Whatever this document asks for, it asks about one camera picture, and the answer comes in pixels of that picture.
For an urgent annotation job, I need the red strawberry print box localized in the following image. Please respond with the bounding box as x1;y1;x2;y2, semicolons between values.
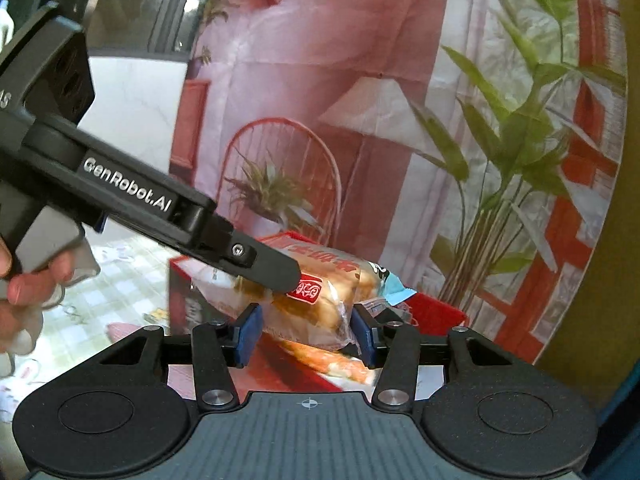
167;231;468;396

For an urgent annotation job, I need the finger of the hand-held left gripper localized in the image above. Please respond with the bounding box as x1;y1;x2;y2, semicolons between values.
197;214;304;293

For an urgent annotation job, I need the orange snack packet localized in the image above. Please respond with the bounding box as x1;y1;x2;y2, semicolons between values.
280;340;381;386

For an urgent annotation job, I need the wall poster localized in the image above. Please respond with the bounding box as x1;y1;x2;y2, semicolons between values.
167;0;628;366

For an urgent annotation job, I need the blue curtain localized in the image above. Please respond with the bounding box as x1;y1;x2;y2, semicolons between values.
597;355;640;461

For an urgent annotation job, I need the person's left hand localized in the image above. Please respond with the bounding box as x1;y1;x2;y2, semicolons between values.
0;237;88;356

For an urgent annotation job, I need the dark window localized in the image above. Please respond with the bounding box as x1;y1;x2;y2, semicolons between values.
0;0;221;61

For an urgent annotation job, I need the checked tablecloth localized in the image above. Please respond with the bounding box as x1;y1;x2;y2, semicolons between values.
0;237;201;431

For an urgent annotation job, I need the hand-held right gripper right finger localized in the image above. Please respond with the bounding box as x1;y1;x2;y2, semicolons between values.
351;303;518;413

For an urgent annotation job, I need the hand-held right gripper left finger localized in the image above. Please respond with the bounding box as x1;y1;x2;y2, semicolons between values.
97;303;264;413

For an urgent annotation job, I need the clear bread packet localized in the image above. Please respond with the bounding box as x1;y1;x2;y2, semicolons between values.
232;242;418;356

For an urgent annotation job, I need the pink ribbed cloth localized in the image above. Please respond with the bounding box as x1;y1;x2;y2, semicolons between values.
107;321;171;345

